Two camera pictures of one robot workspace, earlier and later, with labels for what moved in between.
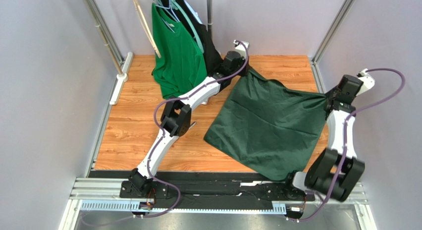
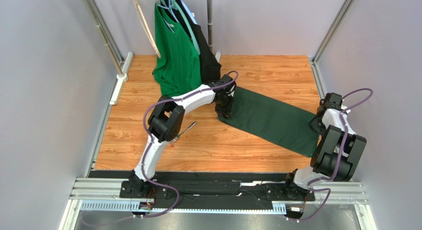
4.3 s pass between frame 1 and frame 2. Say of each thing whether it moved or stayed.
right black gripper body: moved
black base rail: stayed
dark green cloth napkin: moved
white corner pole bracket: stayed
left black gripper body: moved
